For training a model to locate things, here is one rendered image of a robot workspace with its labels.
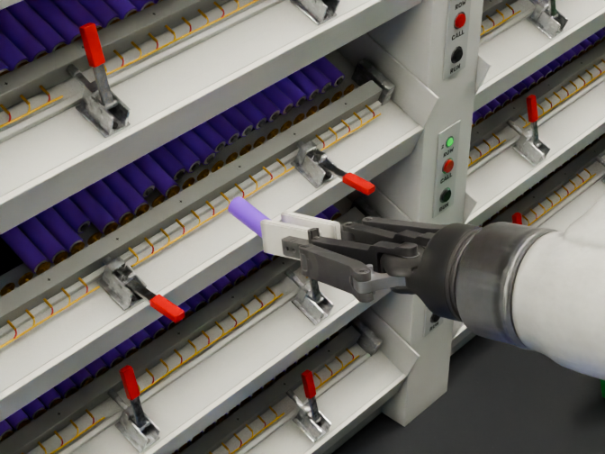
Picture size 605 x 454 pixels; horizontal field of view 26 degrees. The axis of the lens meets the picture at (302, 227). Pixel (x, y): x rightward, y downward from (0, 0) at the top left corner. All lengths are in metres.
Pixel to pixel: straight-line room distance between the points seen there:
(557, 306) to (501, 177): 0.84
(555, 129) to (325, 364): 0.46
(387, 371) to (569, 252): 0.83
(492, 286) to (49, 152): 0.39
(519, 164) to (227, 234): 0.57
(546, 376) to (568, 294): 0.99
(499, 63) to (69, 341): 0.67
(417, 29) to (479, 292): 0.54
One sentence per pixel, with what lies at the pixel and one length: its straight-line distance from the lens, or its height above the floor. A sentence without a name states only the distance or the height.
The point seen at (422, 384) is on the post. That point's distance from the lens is 1.78.
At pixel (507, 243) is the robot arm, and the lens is 0.96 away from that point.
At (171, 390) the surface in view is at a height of 0.30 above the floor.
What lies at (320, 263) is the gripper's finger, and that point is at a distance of 1.06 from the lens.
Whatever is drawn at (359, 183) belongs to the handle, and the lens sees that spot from 1.35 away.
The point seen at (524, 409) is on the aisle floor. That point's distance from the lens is 1.84.
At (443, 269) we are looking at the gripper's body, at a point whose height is 0.67.
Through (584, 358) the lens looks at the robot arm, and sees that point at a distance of 0.92.
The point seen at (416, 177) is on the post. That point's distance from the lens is 1.53.
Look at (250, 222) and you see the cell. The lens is 1.18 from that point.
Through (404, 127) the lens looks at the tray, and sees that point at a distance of 1.48.
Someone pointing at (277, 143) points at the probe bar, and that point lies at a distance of 1.38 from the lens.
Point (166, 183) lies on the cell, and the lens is 1.31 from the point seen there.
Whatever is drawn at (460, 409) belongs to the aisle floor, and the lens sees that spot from 1.83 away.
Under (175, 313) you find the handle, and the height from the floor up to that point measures 0.51.
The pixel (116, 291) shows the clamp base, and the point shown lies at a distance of 1.24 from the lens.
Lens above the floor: 1.29
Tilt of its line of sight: 37 degrees down
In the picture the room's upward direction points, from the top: straight up
